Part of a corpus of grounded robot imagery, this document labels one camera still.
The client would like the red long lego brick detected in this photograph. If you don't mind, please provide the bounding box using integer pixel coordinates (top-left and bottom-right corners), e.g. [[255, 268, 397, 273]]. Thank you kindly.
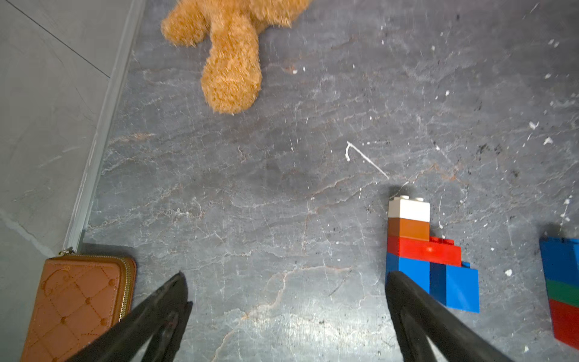
[[387, 235, 462, 267]]

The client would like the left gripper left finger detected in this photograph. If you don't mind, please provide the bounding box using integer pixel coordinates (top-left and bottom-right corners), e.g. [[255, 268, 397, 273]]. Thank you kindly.
[[69, 272, 192, 361]]

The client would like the white lego brick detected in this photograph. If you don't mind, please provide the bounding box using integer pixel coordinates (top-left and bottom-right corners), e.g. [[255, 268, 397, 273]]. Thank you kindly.
[[388, 195, 431, 223]]

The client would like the blue lego brick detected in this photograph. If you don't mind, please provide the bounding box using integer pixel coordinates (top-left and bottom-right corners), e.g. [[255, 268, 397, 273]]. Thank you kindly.
[[539, 236, 578, 287], [386, 253, 431, 294], [430, 263, 480, 313]]

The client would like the brown block at left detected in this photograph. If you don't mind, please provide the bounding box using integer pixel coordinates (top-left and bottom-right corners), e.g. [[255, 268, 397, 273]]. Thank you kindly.
[[21, 248, 137, 361]]

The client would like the blue lego brick bottom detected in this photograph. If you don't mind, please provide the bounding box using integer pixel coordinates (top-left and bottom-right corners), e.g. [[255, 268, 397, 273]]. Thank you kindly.
[[430, 263, 480, 313]]

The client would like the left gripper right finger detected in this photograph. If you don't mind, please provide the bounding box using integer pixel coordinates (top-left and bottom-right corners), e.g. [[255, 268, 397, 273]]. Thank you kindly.
[[385, 271, 510, 361]]

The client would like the brown teddy bear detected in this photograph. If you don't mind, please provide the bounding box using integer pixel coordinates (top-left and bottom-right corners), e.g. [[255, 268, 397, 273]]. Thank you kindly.
[[161, 0, 311, 114]]

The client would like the orange lego brick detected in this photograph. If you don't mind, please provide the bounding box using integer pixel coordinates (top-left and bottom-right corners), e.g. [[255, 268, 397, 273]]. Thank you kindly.
[[388, 218, 430, 242]]

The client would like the green lego brick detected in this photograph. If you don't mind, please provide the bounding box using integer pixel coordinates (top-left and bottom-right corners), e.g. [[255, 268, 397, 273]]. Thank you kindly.
[[546, 280, 579, 308]]

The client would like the red square lego brick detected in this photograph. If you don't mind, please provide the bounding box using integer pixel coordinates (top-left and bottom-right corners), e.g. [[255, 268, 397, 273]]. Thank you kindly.
[[549, 299, 579, 349]]

